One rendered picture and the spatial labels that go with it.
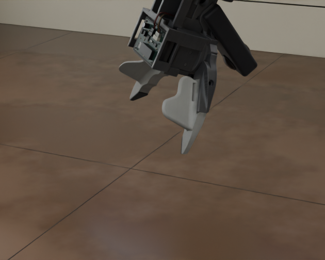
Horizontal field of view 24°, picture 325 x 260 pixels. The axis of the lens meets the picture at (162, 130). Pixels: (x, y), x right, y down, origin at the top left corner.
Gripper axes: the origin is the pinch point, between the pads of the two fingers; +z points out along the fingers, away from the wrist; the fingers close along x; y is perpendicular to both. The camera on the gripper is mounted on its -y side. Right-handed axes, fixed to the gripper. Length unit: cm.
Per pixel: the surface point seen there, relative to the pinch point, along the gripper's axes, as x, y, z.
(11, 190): -280, -130, 172
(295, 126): -294, -334, 101
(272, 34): -488, -449, 81
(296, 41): -467, -464, 76
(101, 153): -310, -198, 154
